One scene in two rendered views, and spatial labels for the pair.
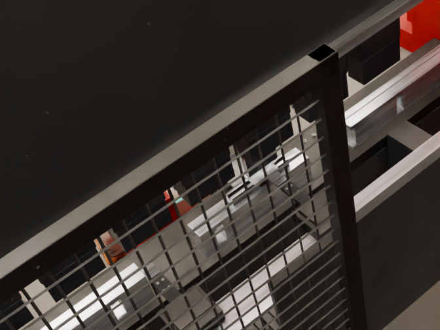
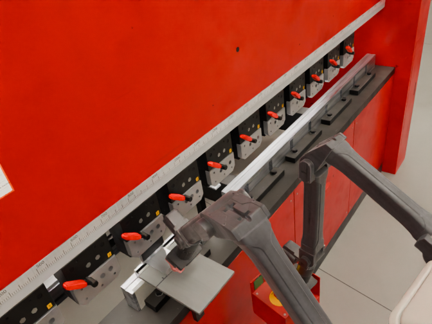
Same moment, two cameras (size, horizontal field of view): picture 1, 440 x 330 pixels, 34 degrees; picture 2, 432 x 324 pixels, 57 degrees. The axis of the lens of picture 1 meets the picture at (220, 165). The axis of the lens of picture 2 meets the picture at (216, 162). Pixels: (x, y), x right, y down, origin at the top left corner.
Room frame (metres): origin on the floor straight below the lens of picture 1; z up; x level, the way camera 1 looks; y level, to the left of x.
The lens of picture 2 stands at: (2.36, -0.23, 2.00)
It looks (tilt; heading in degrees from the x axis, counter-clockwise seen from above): 34 degrees down; 158
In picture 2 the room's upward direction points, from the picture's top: 9 degrees counter-clockwise
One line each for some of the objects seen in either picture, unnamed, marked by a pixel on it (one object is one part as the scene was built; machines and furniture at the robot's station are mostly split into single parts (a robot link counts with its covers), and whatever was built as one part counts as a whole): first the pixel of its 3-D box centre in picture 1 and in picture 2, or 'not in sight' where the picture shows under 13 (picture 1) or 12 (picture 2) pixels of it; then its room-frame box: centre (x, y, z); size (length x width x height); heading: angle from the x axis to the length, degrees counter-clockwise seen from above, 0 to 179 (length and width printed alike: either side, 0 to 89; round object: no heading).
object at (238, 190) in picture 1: (258, 179); (158, 254); (1.35, -0.09, 0.98); 0.20 x 0.03 x 0.03; 115
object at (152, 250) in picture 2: (260, 159); (150, 245); (1.36, -0.11, 1.05); 0.10 x 0.02 x 0.10; 115
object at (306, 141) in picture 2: not in sight; (304, 144); (0.98, 0.83, 0.89); 0.30 x 0.05 x 0.03; 115
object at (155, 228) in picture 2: (258, 119); (135, 222); (1.37, -0.13, 1.18); 0.15 x 0.09 x 0.17; 115
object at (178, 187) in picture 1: (197, 161); (177, 187); (1.29, 0.05, 1.18); 0.15 x 0.09 x 0.17; 115
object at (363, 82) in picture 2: not in sight; (362, 83); (0.64, 1.55, 0.89); 0.30 x 0.05 x 0.03; 115
